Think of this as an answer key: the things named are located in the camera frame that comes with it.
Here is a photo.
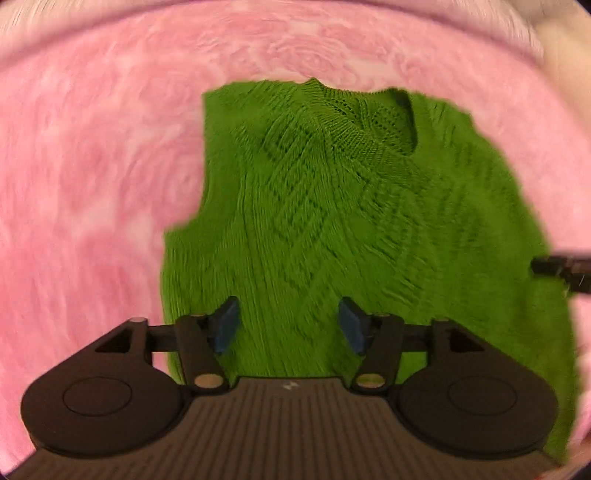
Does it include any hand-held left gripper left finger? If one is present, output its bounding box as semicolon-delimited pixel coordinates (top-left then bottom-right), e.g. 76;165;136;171
95;296;241;396

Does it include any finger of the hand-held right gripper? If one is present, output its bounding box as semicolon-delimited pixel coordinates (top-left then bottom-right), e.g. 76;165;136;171
530;251;591;296

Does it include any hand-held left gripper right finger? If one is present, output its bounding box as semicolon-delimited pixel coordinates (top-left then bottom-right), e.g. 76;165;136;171
338;296;491;396

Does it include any green knitted sweater vest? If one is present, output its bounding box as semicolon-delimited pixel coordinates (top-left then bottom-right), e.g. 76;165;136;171
160;78;581;466

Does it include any pink rose print blanket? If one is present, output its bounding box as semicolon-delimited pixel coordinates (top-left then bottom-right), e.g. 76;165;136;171
0;6;591;476

